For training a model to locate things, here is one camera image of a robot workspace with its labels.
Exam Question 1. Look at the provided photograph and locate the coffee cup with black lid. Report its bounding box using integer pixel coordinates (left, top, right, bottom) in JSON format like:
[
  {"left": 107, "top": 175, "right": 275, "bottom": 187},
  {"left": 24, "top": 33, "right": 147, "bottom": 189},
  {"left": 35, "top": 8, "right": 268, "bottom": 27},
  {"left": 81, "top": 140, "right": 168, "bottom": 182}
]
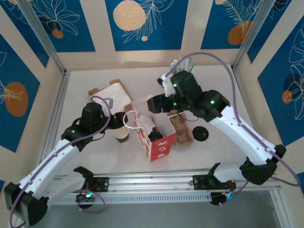
[{"left": 148, "top": 132, "right": 164, "bottom": 143}]

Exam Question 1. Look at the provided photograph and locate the brown cardboard napkin box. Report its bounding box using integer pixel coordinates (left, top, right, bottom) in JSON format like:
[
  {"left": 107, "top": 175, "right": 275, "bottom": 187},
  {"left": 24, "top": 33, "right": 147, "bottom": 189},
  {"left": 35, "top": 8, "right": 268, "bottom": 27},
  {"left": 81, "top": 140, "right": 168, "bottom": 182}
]
[{"left": 87, "top": 79, "right": 133, "bottom": 112}]

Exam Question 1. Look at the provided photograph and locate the red paper takeout bag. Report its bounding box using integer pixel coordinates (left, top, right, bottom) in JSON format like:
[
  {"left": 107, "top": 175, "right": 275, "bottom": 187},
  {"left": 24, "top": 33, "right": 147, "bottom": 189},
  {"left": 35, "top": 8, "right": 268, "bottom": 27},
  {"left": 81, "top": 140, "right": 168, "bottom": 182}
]
[{"left": 123, "top": 95, "right": 188, "bottom": 162}]

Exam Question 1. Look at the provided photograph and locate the open white paper cup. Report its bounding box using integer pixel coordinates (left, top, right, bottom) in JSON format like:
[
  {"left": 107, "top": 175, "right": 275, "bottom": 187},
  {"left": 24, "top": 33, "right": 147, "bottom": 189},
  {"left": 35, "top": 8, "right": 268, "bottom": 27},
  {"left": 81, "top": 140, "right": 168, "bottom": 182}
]
[{"left": 113, "top": 125, "right": 130, "bottom": 144}]

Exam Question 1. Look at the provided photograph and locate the white napkin stack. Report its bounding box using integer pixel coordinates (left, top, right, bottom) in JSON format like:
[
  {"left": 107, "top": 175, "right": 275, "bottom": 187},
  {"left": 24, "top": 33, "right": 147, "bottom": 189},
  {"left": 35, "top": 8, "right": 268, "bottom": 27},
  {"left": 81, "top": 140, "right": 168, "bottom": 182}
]
[{"left": 91, "top": 83, "right": 133, "bottom": 112}]

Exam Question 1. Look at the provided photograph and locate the loose black cup lid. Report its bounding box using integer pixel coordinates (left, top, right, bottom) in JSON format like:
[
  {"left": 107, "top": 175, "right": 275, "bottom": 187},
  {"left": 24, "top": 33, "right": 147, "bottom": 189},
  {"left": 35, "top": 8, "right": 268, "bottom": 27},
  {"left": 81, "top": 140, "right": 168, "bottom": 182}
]
[{"left": 192, "top": 126, "right": 209, "bottom": 143}]

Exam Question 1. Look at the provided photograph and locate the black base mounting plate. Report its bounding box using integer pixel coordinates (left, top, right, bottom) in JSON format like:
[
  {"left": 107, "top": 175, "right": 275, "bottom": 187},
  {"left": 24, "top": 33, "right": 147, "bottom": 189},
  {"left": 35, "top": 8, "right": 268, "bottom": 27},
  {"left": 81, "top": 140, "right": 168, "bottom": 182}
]
[
  {"left": 192, "top": 174, "right": 235, "bottom": 190},
  {"left": 91, "top": 177, "right": 110, "bottom": 192}
]

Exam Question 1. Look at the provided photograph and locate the circuit board with green light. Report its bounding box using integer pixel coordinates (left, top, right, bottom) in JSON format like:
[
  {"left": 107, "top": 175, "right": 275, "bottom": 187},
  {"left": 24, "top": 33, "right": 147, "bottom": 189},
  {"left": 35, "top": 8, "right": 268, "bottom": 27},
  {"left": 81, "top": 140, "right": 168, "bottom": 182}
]
[
  {"left": 210, "top": 189, "right": 238, "bottom": 207},
  {"left": 76, "top": 190, "right": 96, "bottom": 209}
]

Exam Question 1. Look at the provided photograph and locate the aluminium table side rail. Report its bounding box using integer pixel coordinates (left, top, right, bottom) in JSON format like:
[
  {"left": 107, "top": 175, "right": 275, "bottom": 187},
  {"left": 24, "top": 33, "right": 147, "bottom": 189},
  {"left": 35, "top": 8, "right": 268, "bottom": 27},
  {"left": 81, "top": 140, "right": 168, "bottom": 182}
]
[{"left": 35, "top": 70, "right": 71, "bottom": 178}]

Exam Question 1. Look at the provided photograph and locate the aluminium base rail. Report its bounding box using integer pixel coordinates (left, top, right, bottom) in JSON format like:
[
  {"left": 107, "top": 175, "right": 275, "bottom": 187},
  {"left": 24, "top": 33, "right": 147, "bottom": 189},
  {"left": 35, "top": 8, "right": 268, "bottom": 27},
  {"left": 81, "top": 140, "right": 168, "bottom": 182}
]
[{"left": 25, "top": 166, "right": 282, "bottom": 193}]

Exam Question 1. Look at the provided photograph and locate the white slotted cable duct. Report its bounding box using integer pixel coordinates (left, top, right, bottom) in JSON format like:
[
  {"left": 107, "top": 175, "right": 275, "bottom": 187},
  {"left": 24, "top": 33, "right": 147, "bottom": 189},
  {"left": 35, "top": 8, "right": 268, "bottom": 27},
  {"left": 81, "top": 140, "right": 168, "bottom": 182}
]
[{"left": 47, "top": 192, "right": 212, "bottom": 205}]

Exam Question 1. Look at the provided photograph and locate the aluminium frame post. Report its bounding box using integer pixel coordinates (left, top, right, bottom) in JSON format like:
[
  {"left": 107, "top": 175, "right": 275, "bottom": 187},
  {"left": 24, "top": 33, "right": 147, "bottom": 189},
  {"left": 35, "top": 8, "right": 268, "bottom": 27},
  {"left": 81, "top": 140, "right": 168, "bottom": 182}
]
[
  {"left": 232, "top": 0, "right": 274, "bottom": 72},
  {"left": 18, "top": 0, "right": 66, "bottom": 75}
]

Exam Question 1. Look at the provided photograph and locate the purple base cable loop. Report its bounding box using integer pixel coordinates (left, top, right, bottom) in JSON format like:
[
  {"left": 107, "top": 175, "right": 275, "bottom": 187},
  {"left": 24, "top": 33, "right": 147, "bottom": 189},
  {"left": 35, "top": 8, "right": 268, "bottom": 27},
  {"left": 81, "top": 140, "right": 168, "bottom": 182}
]
[{"left": 77, "top": 189, "right": 106, "bottom": 214}]

